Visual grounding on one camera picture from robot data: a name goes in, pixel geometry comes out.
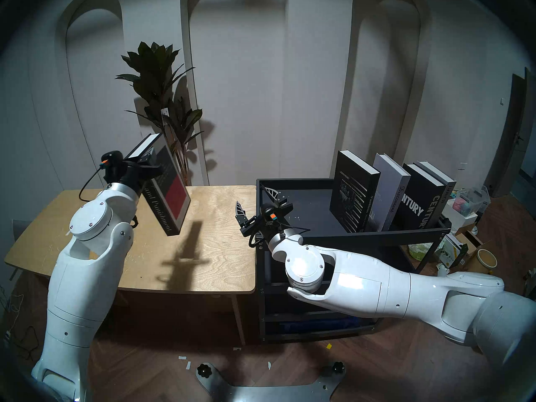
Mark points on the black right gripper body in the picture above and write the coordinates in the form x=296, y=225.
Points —
x=268, y=223

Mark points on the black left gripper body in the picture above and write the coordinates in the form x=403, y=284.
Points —
x=134, y=175

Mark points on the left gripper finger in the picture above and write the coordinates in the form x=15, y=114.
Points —
x=148, y=156

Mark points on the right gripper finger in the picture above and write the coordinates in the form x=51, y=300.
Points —
x=276, y=196
x=240, y=215

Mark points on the Crime and Punishment book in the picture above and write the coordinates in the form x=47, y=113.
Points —
x=169, y=196

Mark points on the black Fashion book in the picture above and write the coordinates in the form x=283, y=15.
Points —
x=354, y=191

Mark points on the grey Discontent book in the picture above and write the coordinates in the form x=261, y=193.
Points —
x=391, y=191

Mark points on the black Century book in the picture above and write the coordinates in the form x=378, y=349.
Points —
x=418, y=208

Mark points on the light grey Iaura book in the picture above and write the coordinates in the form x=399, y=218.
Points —
x=441, y=175

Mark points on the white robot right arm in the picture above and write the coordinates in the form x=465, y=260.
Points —
x=398, y=288

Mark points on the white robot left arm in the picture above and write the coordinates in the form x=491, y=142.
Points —
x=83, y=279

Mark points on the light wooden display table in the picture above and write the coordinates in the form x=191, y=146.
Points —
x=217, y=246

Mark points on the black metal shelf cart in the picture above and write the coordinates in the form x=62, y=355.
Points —
x=314, y=208

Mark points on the tall green potted plant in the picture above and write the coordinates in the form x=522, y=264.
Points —
x=155, y=70

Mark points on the blue plastic bin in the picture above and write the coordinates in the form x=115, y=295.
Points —
x=322, y=325

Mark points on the light green plastic bag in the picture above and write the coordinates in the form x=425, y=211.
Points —
x=421, y=252

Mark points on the black star knob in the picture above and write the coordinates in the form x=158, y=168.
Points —
x=338, y=367
x=203, y=370

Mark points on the white spray bottle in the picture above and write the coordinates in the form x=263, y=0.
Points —
x=443, y=269

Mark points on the green and white carton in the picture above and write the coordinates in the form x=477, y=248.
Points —
x=452, y=250

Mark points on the white cardboard box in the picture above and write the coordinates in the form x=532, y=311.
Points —
x=460, y=219

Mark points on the brown cardboard box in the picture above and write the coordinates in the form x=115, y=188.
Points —
x=475, y=240

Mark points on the beige bucket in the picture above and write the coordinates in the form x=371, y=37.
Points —
x=485, y=261

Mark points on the dark door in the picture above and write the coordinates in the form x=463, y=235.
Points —
x=515, y=133

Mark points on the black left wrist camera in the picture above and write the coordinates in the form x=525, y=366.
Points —
x=111, y=162

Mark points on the grey metal robot base plate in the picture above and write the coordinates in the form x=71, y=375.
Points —
x=268, y=392

